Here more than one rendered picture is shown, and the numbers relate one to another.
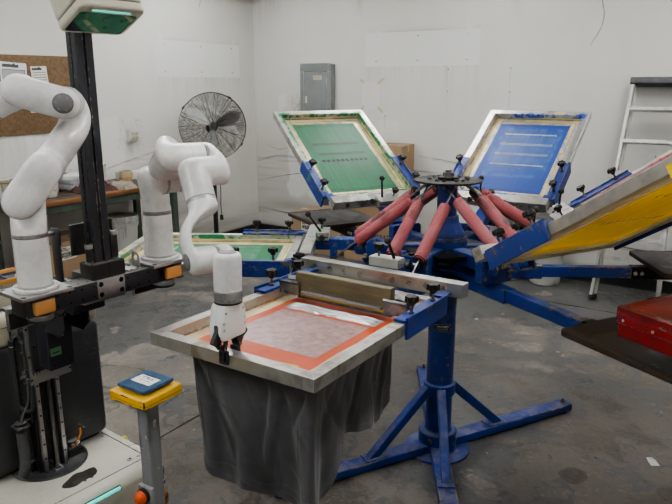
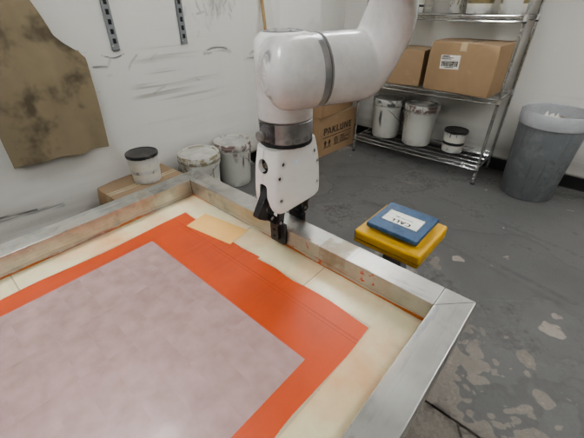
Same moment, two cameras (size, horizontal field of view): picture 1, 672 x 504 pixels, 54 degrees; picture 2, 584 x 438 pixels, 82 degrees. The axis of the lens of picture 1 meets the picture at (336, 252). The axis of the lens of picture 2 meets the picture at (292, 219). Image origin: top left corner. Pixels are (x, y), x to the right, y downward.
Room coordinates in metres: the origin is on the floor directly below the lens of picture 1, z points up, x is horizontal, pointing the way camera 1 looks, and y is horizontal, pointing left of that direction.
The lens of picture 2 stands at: (2.12, 0.37, 1.31)
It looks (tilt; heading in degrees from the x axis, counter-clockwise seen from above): 33 degrees down; 189
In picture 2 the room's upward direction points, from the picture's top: straight up
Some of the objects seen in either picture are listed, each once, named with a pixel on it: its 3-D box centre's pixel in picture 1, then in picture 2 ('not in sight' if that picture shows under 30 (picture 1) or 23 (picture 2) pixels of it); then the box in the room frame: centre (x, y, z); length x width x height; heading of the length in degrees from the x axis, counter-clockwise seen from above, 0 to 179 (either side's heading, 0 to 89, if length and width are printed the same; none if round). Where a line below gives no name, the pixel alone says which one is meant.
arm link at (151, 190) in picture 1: (158, 188); not in sight; (2.17, 0.59, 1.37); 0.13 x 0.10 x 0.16; 122
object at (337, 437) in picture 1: (355, 414); not in sight; (1.81, -0.06, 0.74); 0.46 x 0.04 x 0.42; 147
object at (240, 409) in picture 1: (252, 429); not in sight; (1.73, 0.24, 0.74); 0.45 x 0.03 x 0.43; 57
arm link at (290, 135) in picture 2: (229, 294); (282, 128); (1.67, 0.28, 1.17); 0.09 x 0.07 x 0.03; 147
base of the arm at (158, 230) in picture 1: (155, 234); not in sight; (2.18, 0.61, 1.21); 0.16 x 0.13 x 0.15; 52
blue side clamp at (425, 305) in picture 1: (421, 314); not in sight; (2.02, -0.28, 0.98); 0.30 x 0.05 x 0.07; 147
